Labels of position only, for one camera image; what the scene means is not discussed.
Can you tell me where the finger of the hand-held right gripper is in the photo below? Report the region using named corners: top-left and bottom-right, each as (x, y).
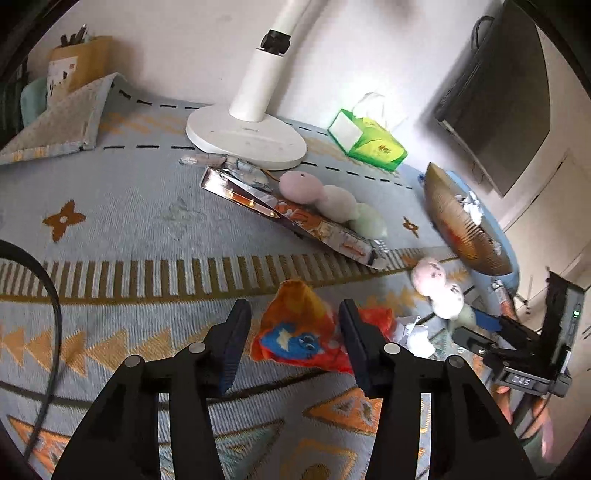
top-left (468, 308), bottom-right (509, 334)
top-left (452, 325), bottom-right (499, 357)

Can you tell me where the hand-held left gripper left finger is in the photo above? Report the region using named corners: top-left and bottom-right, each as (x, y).
top-left (51, 298), bottom-right (252, 480)

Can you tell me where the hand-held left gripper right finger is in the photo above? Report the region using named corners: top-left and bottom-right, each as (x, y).
top-left (338, 298), bottom-right (536, 480)

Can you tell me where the white paper ball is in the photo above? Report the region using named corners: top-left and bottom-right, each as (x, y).
top-left (392, 315), bottom-right (437, 358)
top-left (455, 191), bottom-right (483, 224)

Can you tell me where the orange snack bag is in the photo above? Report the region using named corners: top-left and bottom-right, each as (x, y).
top-left (250, 279), bottom-right (398, 374)

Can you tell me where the woven brown basket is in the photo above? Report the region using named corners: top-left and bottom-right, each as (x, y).
top-left (424, 161), bottom-right (514, 277)

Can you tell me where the person's right hand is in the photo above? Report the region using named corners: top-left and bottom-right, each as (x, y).
top-left (492, 383), bottom-right (559, 462)

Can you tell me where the pastel dango plush with faces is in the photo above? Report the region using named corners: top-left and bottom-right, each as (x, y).
top-left (412, 257), bottom-right (490, 324)

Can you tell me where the patterned blue blanket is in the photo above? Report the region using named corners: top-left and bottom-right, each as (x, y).
top-left (0, 71), bottom-right (522, 480)

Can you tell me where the plain pastel dango plush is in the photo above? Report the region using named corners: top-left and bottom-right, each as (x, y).
top-left (277, 171), bottom-right (389, 240)

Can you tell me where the small clear candy wrapper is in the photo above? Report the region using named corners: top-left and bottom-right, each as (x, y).
top-left (179, 154), bottom-right (273, 190)

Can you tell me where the green tissue pack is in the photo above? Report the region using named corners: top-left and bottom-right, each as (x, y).
top-left (327, 92), bottom-right (408, 172)

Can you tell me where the black flat screen television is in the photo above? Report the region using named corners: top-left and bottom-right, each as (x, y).
top-left (433, 0), bottom-right (551, 198)

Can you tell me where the white desk lamp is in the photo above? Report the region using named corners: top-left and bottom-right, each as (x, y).
top-left (186, 0), bottom-right (333, 171)

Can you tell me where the teal container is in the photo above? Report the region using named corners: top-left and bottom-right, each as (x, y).
top-left (21, 76), bottom-right (51, 127)

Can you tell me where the cardboard pen box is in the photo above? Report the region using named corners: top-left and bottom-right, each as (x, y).
top-left (46, 23), bottom-right (114, 100)

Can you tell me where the black television cable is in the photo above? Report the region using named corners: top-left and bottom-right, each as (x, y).
top-left (471, 15), bottom-right (496, 48)

